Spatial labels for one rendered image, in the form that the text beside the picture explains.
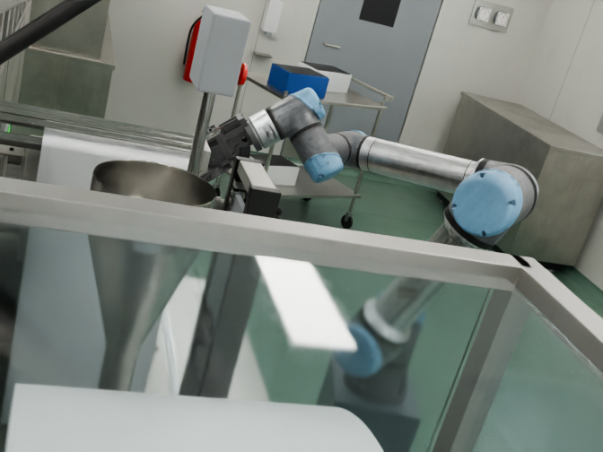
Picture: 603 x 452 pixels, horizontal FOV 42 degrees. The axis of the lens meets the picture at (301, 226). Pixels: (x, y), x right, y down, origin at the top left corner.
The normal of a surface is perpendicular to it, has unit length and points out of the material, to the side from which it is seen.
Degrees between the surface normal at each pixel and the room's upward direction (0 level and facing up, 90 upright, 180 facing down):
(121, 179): 90
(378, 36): 90
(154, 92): 90
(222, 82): 90
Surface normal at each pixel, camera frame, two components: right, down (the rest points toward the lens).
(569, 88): -0.94, -0.15
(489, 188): -0.46, 0.08
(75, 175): 0.24, 0.40
